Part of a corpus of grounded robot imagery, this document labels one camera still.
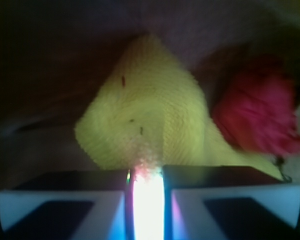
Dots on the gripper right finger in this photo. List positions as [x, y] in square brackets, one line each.
[228, 203]

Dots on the crumpled red cloth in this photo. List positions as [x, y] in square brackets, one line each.
[257, 111]

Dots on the yellow terry cloth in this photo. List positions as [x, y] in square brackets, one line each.
[151, 112]

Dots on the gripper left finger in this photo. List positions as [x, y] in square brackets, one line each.
[69, 205]

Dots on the brown paper bag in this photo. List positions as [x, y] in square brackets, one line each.
[54, 55]

